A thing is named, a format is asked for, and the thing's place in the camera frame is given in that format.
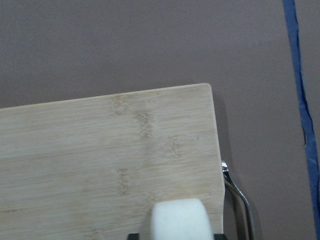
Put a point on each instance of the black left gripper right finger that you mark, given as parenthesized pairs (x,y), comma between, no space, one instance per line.
(219,236)

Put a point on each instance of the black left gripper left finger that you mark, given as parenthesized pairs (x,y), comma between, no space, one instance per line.
(133,236)

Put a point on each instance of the white bun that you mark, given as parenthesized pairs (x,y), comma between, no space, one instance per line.
(182,219)

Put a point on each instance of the wooden cutting board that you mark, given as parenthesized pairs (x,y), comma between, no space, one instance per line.
(93,168)

